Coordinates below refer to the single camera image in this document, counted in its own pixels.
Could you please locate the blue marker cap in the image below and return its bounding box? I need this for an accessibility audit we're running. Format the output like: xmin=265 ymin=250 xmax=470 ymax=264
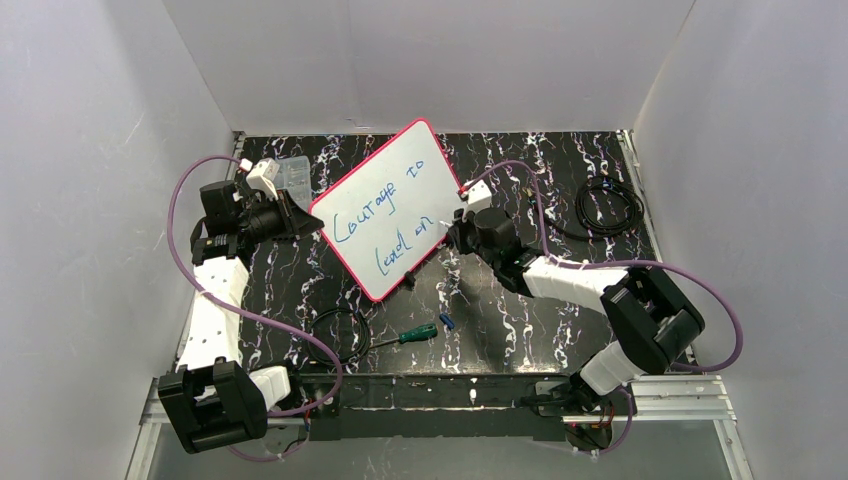
xmin=439 ymin=313 xmax=455 ymax=330

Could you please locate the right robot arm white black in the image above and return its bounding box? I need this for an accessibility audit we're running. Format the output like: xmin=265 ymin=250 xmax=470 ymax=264
xmin=448 ymin=207 xmax=705 ymax=412

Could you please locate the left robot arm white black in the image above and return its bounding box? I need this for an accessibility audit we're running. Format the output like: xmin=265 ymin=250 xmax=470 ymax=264
xmin=157 ymin=180 xmax=323 ymax=454

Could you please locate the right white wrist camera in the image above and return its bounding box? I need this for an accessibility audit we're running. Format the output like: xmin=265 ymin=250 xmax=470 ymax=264
xmin=459 ymin=180 xmax=492 ymax=220

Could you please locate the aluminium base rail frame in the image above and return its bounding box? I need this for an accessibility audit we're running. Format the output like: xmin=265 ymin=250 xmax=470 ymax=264
xmin=126 ymin=130 xmax=750 ymax=479

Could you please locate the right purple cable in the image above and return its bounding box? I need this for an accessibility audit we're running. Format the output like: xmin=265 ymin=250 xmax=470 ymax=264
xmin=473 ymin=160 xmax=745 ymax=456

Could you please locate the green handled screwdriver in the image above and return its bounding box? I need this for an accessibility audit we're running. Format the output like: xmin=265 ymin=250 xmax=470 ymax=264
xmin=370 ymin=323 xmax=439 ymax=349

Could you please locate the black coiled cable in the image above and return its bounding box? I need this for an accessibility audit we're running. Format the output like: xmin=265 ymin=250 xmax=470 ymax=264
xmin=307 ymin=307 xmax=372 ymax=368
xmin=526 ymin=175 xmax=646 ymax=241

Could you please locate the black coiled cable front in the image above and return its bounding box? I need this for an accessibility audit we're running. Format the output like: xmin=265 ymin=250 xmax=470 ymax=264
xmin=307 ymin=307 xmax=372 ymax=368

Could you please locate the clear plastic organizer box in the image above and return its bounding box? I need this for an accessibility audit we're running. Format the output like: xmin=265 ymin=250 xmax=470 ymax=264
xmin=274 ymin=155 xmax=313 ymax=211

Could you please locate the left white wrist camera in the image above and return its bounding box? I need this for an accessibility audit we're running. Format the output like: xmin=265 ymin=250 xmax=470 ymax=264
xmin=246 ymin=158 xmax=280 ymax=200

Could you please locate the pink framed whiteboard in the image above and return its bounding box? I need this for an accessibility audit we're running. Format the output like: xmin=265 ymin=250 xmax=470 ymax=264
xmin=309 ymin=118 xmax=463 ymax=302

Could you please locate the black coiled cable right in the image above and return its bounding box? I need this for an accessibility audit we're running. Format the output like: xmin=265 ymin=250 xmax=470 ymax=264
xmin=526 ymin=175 xmax=646 ymax=241

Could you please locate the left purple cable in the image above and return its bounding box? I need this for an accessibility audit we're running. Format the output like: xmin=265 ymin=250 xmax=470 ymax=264
xmin=166 ymin=154 xmax=344 ymax=463

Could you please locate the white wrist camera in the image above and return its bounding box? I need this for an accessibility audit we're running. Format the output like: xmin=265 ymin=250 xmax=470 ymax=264
xmin=459 ymin=180 xmax=492 ymax=220
xmin=246 ymin=158 xmax=280 ymax=200

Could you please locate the purple cable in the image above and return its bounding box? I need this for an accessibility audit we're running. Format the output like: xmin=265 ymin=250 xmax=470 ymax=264
xmin=166 ymin=154 xmax=344 ymax=463
xmin=473 ymin=160 xmax=745 ymax=456

